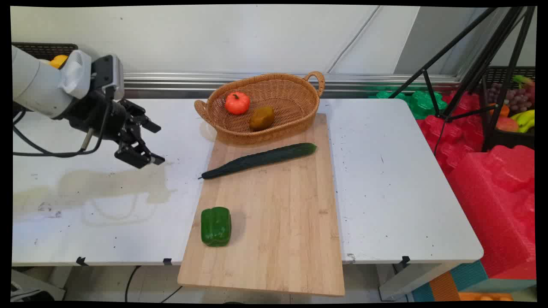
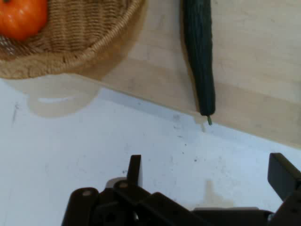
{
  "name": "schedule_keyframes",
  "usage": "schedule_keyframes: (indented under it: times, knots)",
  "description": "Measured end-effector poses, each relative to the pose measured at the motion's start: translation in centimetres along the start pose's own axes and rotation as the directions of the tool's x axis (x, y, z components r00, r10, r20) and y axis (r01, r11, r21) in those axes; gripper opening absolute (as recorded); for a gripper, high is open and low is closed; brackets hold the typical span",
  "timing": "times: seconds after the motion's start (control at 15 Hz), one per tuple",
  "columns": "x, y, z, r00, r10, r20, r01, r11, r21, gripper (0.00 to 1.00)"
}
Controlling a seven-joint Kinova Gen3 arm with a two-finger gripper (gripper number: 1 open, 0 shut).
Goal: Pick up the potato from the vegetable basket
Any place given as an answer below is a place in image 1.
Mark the grey floor equipment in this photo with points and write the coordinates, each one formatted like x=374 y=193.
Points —
x=34 y=288

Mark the red foam mats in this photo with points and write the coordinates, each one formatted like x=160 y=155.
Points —
x=492 y=192

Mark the green foam mats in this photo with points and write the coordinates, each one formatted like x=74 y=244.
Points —
x=421 y=102

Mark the black fruit crate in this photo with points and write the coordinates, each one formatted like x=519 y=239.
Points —
x=509 y=139

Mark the silver black wrist camera box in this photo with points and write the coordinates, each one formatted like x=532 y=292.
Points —
x=109 y=72

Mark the long dark green cucumber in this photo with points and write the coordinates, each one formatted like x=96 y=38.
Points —
x=261 y=159

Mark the teal orange foam mat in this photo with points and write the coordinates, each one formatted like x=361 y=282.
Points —
x=466 y=282

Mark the dark woven storage basket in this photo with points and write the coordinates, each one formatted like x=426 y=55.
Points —
x=43 y=49

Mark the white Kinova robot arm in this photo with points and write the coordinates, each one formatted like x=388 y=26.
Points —
x=38 y=85

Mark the red toy tomato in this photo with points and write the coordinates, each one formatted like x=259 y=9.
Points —
x=237 y=103

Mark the purple toy grapes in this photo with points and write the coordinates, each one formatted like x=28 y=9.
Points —
x=516 y=98

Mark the brown toy potato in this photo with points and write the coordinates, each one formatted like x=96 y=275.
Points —
x=261 y=118

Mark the green bell pepper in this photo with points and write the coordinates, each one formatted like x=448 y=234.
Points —
x=216 y=226

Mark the black tape piece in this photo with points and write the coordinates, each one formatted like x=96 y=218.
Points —
x=80 y=261
x=405 y=260
x=167 y=261

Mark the white table leg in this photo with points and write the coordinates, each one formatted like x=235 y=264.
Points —
x=411 y=280

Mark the yellow toy pepper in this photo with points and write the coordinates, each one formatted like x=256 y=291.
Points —
x=58 y=61

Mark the black camera tripod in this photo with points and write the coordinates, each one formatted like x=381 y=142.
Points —
x=488 y=64

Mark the yellow toy bananas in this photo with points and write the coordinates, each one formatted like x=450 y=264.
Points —
x=525 y=118

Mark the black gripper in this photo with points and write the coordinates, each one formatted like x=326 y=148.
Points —
x=105 y=115

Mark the aluminium wall rail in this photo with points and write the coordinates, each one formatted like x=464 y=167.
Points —
x=257 y=81

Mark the wooden cutting board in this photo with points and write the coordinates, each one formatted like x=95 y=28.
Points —
x=274 y=222

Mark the red orange toy peach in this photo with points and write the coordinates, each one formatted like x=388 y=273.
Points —
x=507 y=124

